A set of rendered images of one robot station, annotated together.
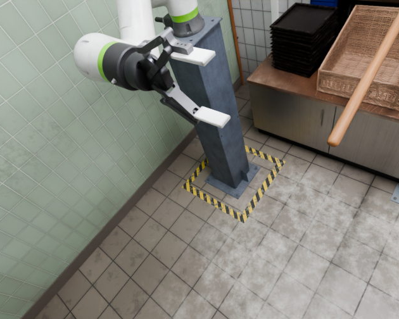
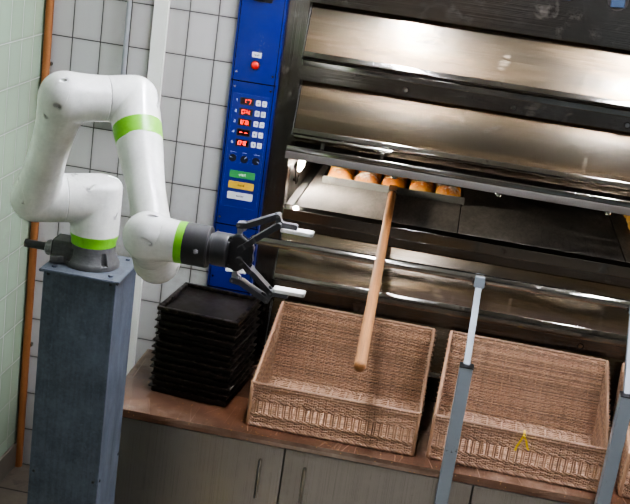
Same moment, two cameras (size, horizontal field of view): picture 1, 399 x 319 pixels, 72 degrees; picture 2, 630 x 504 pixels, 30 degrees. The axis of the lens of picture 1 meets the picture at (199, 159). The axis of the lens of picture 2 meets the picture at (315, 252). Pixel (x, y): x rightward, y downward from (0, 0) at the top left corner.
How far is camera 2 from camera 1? 2.20 m
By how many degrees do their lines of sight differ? 52
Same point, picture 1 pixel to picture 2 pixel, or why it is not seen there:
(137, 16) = (164, 211)
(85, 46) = (155, 219)
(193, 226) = not seen: outside the picture
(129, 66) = (220, 239)
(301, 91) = (219, 424)
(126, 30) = not seen: hidden behind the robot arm
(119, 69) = (207, 241)
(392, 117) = (373, 457)
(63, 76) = not seen: outside the picture
